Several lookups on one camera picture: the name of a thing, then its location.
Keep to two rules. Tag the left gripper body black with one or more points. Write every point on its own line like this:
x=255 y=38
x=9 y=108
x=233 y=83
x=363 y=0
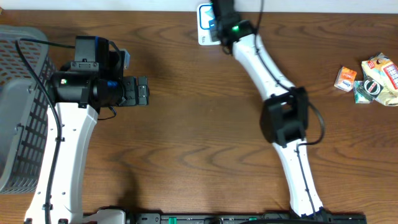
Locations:
x=129 y=98

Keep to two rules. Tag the small orange tissue pack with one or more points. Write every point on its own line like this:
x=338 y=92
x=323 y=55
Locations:
x=345 y=79

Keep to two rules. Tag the small teal tissue pack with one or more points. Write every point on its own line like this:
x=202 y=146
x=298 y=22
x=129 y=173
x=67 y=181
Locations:
x=358 y=97

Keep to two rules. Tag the red white tape roll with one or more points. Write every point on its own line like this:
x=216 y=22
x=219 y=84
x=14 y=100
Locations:
x=370 y=88

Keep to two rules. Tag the green Zappy wipes pack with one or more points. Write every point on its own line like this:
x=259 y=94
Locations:
x=207 y=15

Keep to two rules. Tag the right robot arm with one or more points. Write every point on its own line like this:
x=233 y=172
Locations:
x=284 y=115

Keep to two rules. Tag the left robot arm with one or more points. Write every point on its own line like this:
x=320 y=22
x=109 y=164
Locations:
x=76 y=93

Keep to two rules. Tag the white barcode scanner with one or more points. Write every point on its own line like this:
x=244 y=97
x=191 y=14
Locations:
x=204 y=36

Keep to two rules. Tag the grey plastic mesh basket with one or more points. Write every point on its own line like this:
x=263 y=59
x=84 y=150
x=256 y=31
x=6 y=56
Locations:
x=23 y=108

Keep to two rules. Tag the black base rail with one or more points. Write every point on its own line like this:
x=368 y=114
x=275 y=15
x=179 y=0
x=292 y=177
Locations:
x=217 y=218

